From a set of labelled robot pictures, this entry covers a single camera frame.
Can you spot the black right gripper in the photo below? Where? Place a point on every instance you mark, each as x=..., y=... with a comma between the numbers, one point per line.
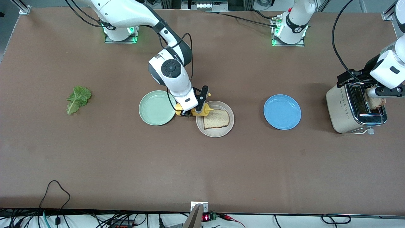
x=184, y=114

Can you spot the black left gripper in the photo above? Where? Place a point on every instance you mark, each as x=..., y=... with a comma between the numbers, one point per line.
x=355, y=77

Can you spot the yellow squeeze bottle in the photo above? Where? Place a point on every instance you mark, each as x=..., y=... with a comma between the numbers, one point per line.
x=207, y=109

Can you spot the brown bread slice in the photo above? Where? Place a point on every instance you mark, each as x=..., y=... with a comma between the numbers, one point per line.
x=216, y=119
x=376, y=103

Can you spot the green lettuce leaf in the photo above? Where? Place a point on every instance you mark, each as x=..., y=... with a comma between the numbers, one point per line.
x=77, y=99

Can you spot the pale green plate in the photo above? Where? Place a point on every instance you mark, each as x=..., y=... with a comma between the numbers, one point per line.
x=155, y=109

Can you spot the beige plate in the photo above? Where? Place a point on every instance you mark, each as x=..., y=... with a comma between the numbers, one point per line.
x=218, y=133

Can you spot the blue plate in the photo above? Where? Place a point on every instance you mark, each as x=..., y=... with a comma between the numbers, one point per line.
x=282, y=112

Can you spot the cream chrome toaster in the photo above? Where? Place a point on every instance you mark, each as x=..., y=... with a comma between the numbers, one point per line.
x=341, y=107

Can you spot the red digit display module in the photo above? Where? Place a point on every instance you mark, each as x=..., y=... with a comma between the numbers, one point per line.
x=206, y=218

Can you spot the grey power strip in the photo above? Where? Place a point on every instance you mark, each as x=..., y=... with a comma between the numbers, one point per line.
x=204, y=5

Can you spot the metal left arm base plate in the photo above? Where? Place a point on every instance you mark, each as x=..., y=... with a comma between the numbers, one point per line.
x=289, y=45

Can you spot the aluminium frame profile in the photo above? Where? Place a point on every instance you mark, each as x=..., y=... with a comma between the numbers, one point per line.
x=389, y=14
x=23, y=9

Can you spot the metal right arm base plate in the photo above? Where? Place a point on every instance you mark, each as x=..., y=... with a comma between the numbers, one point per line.
x=137, y=34

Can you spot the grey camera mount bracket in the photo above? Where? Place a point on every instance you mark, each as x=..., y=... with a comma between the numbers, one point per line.
x=194, y=217

